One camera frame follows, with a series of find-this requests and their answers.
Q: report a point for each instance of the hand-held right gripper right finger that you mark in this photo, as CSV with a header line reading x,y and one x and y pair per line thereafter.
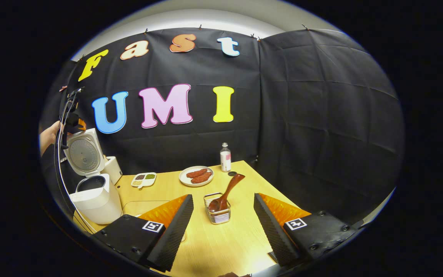
x,y
271,227

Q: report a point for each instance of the clear bottle with pink label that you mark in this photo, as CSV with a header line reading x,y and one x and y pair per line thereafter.
x,y
225,157

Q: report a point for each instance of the white toaster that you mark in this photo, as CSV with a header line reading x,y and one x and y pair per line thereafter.
x,y
113,169

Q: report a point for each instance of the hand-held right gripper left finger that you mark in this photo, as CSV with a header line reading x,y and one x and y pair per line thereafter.
x,y
175,227

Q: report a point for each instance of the black backdrop cloth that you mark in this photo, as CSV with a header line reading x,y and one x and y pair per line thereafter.
x,y
302,115

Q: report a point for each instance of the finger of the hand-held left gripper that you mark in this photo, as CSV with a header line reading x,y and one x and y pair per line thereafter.
x,y
82,125

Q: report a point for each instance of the brown meat piece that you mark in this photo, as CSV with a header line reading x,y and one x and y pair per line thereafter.
x,y
196,173
202,178

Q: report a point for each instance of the brown wooden spoon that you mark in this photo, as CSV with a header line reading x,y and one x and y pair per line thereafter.
x,y
229,188

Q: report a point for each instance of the white rice cooker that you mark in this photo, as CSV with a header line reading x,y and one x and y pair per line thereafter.
x,y
94,200

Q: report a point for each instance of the white divided bean dish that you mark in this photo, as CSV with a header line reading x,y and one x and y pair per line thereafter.
x,y
144,180

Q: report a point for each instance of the pink cloth clip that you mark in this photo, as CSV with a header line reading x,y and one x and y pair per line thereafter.
x,y
63,88

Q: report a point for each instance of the white round plate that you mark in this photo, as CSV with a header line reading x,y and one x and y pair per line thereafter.
x,y
185,180

